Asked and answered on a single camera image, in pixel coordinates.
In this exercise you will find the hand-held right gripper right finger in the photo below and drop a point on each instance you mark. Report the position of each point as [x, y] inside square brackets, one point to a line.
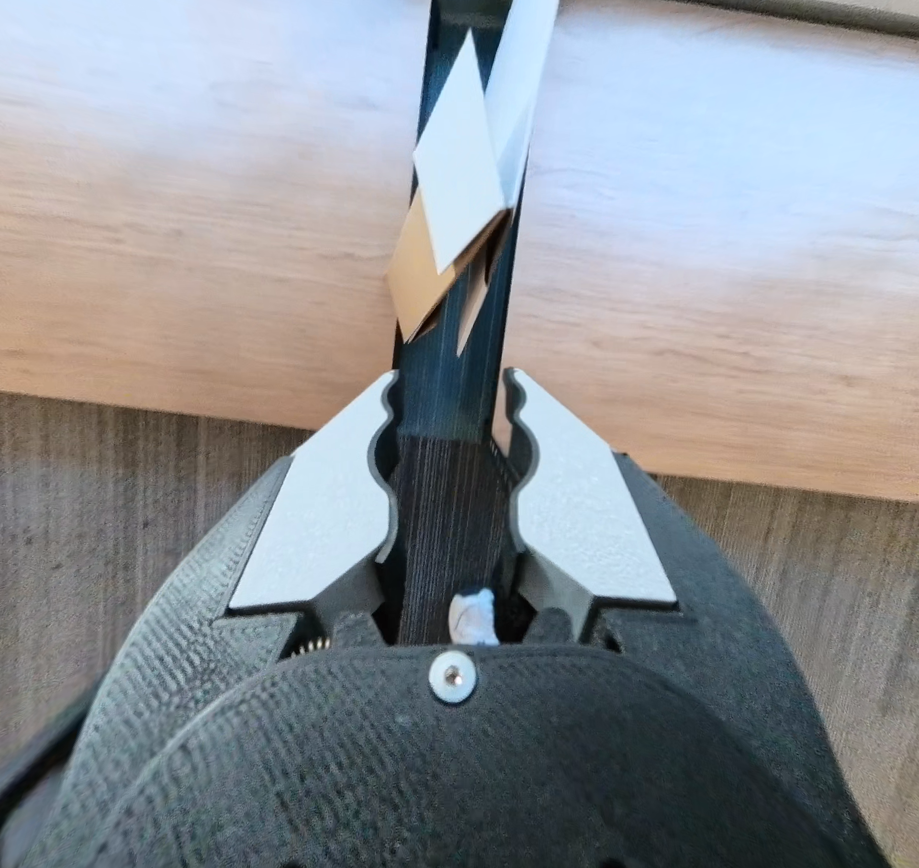
[589, 523]

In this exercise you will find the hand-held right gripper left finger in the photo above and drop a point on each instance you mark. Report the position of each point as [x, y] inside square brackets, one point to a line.
[316, 523]

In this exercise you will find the tan cardboard sheet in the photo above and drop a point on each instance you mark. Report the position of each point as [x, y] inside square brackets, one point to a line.
[416, 272]

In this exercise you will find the long white cardboard sheet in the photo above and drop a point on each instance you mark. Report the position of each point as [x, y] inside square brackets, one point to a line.
[528, 56]

